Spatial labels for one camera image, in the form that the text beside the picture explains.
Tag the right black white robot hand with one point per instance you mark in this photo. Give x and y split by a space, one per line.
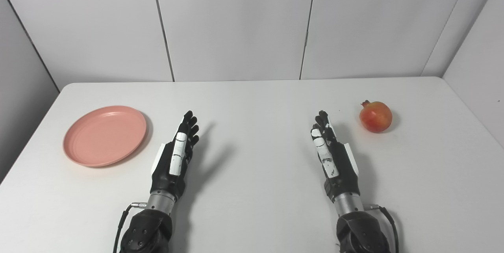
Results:
341 170

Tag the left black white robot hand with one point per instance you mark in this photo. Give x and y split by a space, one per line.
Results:
165 174

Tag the red pomegranate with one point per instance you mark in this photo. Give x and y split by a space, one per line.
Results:
376 118

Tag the pink round plate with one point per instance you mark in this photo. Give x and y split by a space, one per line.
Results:
104 136

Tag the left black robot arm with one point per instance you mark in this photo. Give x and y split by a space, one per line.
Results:
147 229

